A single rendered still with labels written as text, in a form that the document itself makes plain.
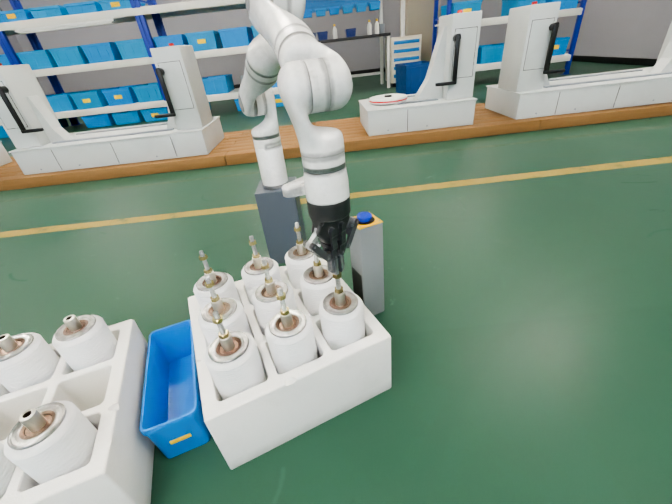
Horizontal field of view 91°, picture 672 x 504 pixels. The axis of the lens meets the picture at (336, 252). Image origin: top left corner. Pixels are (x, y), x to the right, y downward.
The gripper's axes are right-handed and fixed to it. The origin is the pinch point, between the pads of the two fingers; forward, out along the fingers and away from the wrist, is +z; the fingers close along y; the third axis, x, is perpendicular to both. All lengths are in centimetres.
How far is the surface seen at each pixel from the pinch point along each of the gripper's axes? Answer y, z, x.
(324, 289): 1.9, 11.2, 6.9
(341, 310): -1.8, 9.9, -2.0
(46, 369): -49, 16, 41
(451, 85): 219, -1, 88
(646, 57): 667, 25, 15
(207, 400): -29.4, 17.3, 7.5
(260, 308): -11.3, 11.2, 13.7
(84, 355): -42, 14, 36
